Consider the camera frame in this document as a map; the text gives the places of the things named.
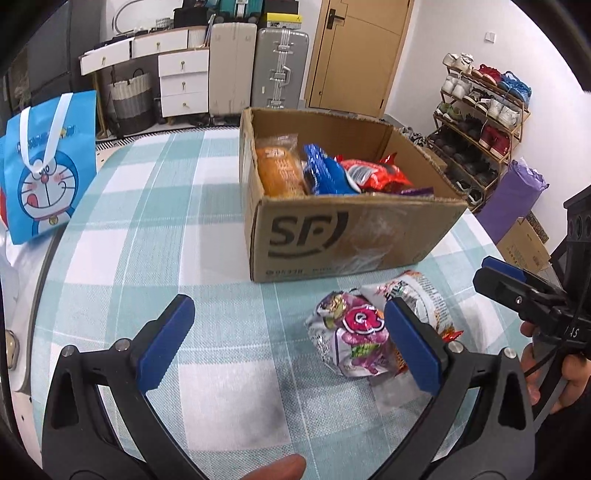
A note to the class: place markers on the rows of shoes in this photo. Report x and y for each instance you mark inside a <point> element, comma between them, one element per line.
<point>494,138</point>

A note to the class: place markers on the red silver noodle snack packet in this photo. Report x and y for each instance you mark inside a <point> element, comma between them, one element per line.
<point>425,300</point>

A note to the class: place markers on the dark grey fridge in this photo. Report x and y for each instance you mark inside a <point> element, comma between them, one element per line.
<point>87,27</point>

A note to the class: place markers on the yellow black box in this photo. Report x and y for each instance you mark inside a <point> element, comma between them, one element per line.
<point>284,21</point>

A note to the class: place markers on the blue snack packet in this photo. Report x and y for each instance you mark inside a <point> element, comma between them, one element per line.
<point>325,170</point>

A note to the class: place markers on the teal suitcase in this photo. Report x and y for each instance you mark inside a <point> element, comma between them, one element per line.
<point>240,5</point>

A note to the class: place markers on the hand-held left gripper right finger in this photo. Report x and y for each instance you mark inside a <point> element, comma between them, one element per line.
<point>411,346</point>

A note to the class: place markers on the purple pink candy packet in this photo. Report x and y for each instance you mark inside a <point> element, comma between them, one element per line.
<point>355,332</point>

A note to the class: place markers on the beige suitcase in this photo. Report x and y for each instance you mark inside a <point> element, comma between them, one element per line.
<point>231,69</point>

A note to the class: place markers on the white drawer cabinet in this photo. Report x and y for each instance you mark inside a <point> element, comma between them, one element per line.
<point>182,83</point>

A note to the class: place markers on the small white basket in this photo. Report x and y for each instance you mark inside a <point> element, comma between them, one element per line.
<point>162,22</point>

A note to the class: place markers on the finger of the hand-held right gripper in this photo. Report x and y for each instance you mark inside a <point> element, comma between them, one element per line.
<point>501,288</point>
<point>505,270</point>

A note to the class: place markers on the person's left hand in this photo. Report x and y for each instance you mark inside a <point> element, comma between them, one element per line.
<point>277,470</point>

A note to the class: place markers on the arched mirror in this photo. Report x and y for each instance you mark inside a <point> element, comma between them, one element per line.
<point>122,11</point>

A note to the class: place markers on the person's right hand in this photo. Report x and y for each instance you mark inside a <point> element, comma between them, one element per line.
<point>530,374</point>

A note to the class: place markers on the small brown carton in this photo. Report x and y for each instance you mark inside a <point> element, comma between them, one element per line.
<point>526,249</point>

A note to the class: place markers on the blue cartoon tote bag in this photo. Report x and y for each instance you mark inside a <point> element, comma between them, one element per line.
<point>46,184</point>

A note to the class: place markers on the red chips packet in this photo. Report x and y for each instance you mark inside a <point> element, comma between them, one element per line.
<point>378,173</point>

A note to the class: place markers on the white vanity desk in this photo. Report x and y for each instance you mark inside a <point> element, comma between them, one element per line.
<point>115,50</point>

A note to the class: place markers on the metal shoe rack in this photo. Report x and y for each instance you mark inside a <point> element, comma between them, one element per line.
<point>519,120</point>

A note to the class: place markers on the orange cake packet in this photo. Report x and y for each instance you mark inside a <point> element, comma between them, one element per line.
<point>279,170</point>

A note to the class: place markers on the silver suitcase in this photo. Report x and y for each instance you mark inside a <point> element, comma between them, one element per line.
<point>279,69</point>

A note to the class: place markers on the brown cardboard box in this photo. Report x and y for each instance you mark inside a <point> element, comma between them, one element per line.
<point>346,240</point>

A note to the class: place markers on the beige earbuds case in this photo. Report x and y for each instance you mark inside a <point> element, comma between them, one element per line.
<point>12,348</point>

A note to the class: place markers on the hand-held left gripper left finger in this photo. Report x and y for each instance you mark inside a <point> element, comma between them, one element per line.
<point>166,344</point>

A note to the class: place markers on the wooden door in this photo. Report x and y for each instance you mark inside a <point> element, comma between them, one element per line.
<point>355,50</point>

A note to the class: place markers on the black white sneaker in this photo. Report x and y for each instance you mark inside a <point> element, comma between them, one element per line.
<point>414,136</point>

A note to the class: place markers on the purple yoga mat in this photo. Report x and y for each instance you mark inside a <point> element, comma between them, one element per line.
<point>512,198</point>

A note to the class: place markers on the woven laundry basket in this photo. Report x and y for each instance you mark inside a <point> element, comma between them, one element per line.
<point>131,104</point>

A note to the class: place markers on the dark purple snack packet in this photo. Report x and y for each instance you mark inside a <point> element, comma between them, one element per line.
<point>418,190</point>

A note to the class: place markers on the black storage box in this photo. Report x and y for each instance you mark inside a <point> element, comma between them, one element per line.
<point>191,17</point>

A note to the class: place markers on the dark glass cabinet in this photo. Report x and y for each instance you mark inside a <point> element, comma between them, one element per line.
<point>18,78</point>

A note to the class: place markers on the red plastic bag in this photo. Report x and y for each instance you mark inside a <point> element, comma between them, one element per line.
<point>3,205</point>

